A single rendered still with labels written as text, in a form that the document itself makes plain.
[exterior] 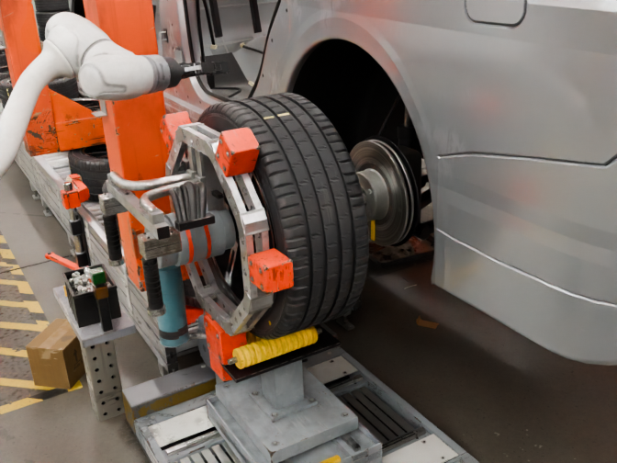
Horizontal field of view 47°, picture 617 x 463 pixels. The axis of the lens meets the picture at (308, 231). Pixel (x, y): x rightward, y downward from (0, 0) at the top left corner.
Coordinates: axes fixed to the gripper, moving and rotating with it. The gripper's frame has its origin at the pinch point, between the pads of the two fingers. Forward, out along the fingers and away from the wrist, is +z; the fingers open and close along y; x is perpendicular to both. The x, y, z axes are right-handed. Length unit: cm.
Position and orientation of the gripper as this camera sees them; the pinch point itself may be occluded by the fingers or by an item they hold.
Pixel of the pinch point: (217, 68)
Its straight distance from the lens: 192.5
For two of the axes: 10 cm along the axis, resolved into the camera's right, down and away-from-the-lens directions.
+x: -1.6, -9.7, -1.8
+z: 5.8, -2.4, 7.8
